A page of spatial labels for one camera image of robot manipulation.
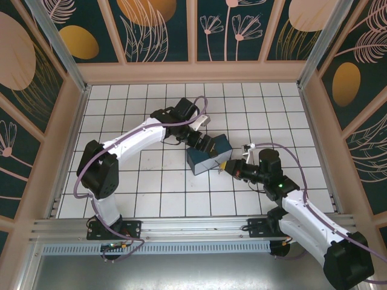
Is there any blue starry night tin box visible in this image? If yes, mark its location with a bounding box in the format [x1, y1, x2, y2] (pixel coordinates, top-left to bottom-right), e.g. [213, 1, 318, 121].
[185, 134, 233, 176]

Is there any grey metal sheet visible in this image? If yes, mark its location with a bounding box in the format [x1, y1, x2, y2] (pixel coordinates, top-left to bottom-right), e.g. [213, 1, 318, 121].
[21, 253, 368, 290]

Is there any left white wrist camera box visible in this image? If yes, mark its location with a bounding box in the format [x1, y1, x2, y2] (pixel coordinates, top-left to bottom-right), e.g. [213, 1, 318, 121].
[192, 114, 210, 132]

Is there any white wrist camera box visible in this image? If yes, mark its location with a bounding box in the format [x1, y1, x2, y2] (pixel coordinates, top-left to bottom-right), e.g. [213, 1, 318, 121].
[240, 143, 257, 166]
[192, 114, 210, 132]

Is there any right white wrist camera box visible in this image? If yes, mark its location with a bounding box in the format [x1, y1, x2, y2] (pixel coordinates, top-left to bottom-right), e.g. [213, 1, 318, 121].
[240, 143, 257, 166]

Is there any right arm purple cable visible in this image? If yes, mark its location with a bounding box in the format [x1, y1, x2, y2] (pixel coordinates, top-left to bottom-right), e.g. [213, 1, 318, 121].
[252, 142, 387, 286]

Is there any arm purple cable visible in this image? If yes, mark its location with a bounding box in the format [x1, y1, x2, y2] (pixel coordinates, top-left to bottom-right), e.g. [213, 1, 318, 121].
[74, 95, 209, 263]
[252, 142, 387, 286]

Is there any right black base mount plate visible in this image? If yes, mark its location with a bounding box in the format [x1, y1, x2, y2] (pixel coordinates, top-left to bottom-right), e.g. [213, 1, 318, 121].
[247, 217, 303, 240]

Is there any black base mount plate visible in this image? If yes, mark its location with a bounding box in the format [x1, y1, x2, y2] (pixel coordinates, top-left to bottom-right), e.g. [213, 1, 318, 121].
[247, 217, 303, 240]
[86, 220, 143, 241]

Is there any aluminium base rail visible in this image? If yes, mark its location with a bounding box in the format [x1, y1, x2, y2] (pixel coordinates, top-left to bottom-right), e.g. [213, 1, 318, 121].
[28, 213, 360, 242]

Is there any aluminium side rail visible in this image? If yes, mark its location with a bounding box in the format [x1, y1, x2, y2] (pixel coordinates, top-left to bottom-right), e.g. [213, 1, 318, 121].
[298, 86, 344, 214]
[48, 85, 91, 219]

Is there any grey slotted cable duct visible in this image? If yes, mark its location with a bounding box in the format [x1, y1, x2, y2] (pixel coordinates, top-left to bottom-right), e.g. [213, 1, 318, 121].
[42, 241, 272, 255]

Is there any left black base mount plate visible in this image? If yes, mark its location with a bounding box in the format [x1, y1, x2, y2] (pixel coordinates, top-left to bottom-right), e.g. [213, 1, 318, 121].
[86, 220, 143, 241]

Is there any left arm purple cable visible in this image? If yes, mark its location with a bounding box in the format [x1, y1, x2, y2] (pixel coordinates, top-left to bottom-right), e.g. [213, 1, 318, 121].
[74, 95, 209, 263]

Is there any aluminium frame post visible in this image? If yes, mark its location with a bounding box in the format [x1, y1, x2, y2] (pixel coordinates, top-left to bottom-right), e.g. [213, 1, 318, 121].
[297, 0, 348, 89]
[24, 0, 92, 93]

